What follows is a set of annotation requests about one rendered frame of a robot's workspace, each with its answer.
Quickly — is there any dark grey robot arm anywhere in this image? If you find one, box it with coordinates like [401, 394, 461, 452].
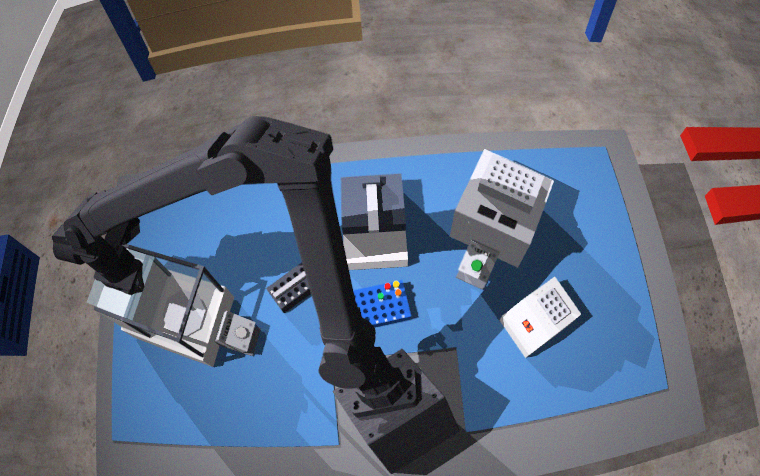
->
[52, 116, 418, 417]

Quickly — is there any blue tube rack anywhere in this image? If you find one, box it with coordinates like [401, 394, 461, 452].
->
[353, 280, 411, 328]

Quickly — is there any blue bench mat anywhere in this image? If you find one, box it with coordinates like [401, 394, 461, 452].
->
[112, 147, 668, 447]

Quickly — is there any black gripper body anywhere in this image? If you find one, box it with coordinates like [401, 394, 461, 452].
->
[94, 248, 143, 294]

